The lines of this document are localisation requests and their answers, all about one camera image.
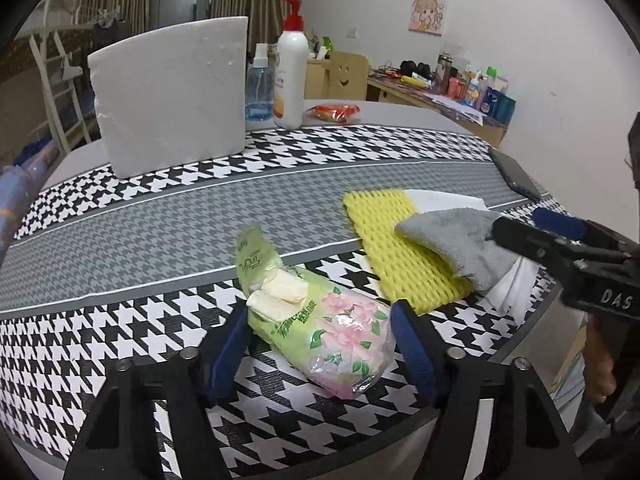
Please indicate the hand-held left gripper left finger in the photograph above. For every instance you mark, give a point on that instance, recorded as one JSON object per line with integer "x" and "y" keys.
{"x": 222, "y": 355}

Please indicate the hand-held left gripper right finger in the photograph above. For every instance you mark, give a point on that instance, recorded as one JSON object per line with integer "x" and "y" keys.
{"x": 415, "y": 355}

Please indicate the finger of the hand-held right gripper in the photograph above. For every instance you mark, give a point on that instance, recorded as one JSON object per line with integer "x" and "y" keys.
{"x": 557, "y": 222}
{"x": 530, "y": 242}

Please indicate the grey cloth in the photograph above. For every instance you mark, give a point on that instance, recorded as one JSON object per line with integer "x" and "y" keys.
{"x": 450, "y": 240}

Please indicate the green tissue pack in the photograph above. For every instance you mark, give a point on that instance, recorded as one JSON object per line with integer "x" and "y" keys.
{"x": 330, "y": 330}

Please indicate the white cloth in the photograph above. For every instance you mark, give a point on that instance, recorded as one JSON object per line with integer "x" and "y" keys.
{"x": 445, "y": 199}

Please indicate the yellow foam net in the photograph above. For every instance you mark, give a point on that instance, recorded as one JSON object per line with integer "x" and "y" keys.
{"x": 390, "y": 240}

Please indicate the white foam box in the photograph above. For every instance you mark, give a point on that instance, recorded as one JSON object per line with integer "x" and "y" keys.
{"x": 170, "y": 95}

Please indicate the person's right hand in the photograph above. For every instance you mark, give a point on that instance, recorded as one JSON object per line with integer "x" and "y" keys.
{"x": 597, "y": 360}

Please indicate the black smartphone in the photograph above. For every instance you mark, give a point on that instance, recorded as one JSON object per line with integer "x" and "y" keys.
{"x": 515, "y": 175}

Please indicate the cardboard box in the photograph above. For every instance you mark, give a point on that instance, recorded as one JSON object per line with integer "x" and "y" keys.
{"x": 567, "y": 360}

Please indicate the houndstooth tablecloth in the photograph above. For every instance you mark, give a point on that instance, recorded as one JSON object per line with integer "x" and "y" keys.
{"x": 150, "y": 240}

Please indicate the row of toiletry bottles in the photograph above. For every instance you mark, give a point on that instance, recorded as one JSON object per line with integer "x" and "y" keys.
{"x": 475, "y": 95}

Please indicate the printed papers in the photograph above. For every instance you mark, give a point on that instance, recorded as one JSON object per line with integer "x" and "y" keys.
{"x": 457, "y": 107}

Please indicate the yellow tube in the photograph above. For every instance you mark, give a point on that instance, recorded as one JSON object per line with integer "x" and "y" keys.
{"x": 416, "y": 81}

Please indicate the wooden desk with patterned cover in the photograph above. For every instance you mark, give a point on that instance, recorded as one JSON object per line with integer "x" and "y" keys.
{"x": 390, "y": 94}

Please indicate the black headphones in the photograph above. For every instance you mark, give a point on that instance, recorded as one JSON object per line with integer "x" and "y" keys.
{"x": 415, "y": 68}

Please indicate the red snack packet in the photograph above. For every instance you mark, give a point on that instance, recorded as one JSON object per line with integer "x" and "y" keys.
{"x": 332, "y": 112}

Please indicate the wooden smiley chair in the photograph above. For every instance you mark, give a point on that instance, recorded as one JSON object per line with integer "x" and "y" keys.
{"x": 345, "y": 72}

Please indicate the blue spray bottle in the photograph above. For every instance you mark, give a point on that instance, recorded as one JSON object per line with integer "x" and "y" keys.
{"x": 259, "y": 100}

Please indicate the blue quilt bundle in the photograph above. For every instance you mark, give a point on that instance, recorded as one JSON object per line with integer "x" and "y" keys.
{"x": 20, "y": 185}

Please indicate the wooden desk with drawers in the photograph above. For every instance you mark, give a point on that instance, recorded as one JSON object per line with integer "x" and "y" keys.
{"x": 315, "y": 80}

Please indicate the green spray bottle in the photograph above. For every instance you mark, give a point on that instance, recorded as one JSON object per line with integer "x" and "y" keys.
{"x": 327, "y": 43}

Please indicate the white lotion pump bottle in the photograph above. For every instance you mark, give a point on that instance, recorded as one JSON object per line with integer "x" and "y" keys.
{"x": 290, "y": 70}

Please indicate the dark hanging clothes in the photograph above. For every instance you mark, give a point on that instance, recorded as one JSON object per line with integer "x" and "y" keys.
{"x": 107, "y": 25}

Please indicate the white metal bunk bed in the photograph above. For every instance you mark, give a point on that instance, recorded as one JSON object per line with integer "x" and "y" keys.
{"x": 25, "y": 60}

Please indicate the cartoon wall poster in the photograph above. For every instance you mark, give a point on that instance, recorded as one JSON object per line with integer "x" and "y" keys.
{"x": 427, "y": 14}

